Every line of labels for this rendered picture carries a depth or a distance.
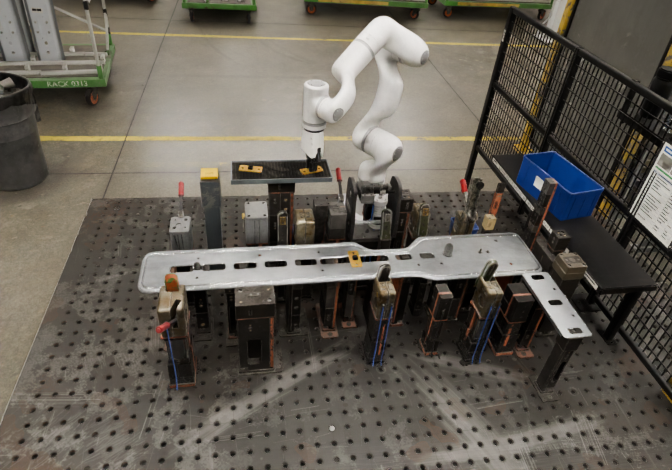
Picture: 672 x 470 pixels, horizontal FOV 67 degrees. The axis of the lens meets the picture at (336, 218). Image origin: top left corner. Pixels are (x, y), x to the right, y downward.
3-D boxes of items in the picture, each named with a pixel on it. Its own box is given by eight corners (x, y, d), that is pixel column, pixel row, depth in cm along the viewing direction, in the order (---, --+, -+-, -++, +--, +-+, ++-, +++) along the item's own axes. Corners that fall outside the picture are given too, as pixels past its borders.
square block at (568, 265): (535, 338, 193) (568, 268, 172) (525, 322, 199) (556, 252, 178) (554, 336, 194) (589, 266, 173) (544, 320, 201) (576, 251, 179)
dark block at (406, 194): (386, 282, 211) (401, 199, 187) (382, 270, 217) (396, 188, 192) (397, 281, 212) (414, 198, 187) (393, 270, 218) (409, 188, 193)
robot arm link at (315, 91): (333, 121, 177) (315, 111, 182) (335, 85, 170) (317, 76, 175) (315, 127, 172) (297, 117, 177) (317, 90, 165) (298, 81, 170)
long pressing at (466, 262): (134, 300, 155) (134, 297, 154) (144, 252, 172) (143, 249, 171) (546, 274, 179) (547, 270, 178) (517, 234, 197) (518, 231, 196)
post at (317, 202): (309, 285, 207) (314, 205, 183) (308, 276, 210) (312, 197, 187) (321, 284, 207) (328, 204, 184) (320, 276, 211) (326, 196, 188)
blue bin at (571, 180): (560, 221, 199) (571, 194, 191) (513, 180, 221) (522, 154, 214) (593, 215, 204) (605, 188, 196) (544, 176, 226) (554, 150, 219)
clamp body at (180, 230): (175, 308, 191) (163, 234, 170) (178, 287, 200) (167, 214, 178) (202, 307, 193) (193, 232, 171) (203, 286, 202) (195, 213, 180)
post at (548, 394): (542, 402, 170) (572, 346, 153) (527, 375, 179) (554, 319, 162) (559, 400, 171) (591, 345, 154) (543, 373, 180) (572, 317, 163)
